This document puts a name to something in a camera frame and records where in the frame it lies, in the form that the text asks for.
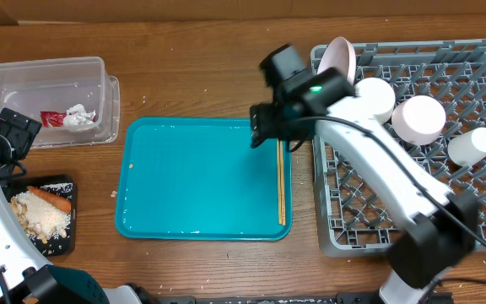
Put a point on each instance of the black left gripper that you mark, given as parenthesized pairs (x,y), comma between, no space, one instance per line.
(17,127)

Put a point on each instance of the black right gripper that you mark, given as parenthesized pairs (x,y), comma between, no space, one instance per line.
(272,127)

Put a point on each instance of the wooden chopstick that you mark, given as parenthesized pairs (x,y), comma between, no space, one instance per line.
(282,178)
(279,182)

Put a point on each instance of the red snack wrapper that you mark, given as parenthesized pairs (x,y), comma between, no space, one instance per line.
(52,119)

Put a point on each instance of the orange carrot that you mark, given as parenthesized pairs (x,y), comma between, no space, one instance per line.
(56,201)

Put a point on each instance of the pile of peanut shells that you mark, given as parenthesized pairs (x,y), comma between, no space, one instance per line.
(23,219)

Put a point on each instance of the white tissue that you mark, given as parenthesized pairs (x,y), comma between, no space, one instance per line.
(78,116)

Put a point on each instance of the pile of white rice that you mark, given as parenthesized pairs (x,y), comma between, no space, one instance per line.
(42,213)

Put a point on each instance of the large white plate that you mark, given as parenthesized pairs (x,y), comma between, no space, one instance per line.
(339,54)

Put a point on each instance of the white bowl with cup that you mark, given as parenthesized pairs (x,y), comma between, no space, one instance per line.
(379,97)

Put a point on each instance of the white upside-down cup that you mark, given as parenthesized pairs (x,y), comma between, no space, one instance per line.
(469,148)

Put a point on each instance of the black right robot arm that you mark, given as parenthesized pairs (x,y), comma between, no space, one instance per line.
(438,226)

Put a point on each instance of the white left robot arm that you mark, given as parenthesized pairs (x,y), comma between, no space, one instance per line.
(24,271)

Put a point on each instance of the black waste tray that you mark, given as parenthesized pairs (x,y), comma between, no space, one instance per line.
(50,230)

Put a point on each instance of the clear plastic bin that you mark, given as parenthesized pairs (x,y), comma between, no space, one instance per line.
(57,85)

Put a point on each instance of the teal plastic tray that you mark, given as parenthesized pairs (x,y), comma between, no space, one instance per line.
(199,179)

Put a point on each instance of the grey plastic dish rack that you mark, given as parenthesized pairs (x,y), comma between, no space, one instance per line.
(351,220)

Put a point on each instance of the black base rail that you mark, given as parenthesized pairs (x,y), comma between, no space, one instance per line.
(340,298)

